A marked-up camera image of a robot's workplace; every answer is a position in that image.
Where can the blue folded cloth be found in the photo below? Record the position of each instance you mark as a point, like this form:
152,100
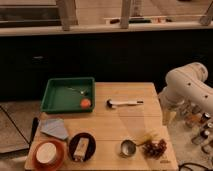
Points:
54,128

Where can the yellow banana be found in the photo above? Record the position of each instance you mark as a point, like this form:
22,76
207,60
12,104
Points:
145,138

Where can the wooden block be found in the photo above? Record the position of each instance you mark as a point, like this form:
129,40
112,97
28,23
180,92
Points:
81,149

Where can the bunch of red grapes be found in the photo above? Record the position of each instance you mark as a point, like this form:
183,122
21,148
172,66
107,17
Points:
154,150

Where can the white cup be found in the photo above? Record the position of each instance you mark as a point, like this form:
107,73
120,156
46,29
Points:
46,153

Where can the small metal cup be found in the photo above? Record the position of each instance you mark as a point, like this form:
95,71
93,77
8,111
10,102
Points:
127,148

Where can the green plastic tray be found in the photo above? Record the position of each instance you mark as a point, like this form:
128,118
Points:
59,99

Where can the orange ball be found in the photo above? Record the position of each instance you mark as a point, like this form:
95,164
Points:
85,103

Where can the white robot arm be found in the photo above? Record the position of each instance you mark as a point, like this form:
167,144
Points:
186,83

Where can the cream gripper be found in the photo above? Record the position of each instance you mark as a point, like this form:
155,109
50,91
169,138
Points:
168,116

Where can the small metal spoon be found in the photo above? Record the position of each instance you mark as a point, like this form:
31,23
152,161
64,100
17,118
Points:
79,91

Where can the black plate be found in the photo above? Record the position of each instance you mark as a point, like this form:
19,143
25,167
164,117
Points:
74,142

